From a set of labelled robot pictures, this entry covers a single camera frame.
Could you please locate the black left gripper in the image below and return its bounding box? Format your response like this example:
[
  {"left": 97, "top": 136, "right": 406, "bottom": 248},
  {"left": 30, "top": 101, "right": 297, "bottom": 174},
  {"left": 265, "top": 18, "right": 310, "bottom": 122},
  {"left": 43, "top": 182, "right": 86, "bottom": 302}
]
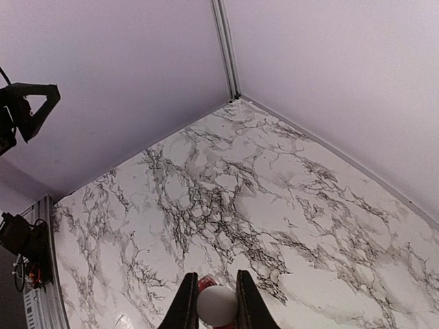
[{"left": 1, "top": 83, "right": 61, "bottom": 155}]

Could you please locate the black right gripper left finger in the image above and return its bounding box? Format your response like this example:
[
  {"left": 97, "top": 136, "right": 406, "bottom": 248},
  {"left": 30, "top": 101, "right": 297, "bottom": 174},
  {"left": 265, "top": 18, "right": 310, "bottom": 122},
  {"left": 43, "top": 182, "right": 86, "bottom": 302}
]
[{"left": 158, "top": 272, "right": 199, "bottom": 329}]

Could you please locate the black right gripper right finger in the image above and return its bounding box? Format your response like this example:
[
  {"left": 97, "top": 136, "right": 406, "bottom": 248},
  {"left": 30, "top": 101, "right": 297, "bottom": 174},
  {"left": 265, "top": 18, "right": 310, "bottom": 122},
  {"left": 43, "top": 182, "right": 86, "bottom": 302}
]
[{"left": 235, "top": 270, "right": 280, "bottom": 329}]

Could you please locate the white nail polish cap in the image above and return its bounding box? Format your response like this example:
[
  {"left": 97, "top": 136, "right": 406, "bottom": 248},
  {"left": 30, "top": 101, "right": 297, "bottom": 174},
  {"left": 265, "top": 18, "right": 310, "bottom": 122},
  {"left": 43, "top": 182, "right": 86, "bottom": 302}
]
[{"left": 196, "top": 287, "right": 239, "bottom": 326}]

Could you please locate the dark red nail polish bottle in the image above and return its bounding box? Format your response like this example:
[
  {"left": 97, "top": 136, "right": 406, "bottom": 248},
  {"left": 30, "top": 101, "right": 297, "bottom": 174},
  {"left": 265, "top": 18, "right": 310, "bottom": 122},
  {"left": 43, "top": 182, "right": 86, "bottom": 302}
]
[{"left": 196, "top": 274, "right": 237, "bottom": 329}]

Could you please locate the aluminium front frame rail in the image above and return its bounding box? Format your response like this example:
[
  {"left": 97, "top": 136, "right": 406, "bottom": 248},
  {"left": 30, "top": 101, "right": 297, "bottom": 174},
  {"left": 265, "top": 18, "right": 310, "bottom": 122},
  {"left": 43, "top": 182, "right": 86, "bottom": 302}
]
[{"left": 23, "top": 195, "right": 70, "bottom": 328}]

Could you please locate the aluminium corner post left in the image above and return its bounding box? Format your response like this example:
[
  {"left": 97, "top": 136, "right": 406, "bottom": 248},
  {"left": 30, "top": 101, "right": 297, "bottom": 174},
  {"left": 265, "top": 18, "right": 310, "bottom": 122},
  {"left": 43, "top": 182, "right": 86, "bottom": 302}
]
[{"left": 211, "top": 0, "right": 241, "bottom": 102}]

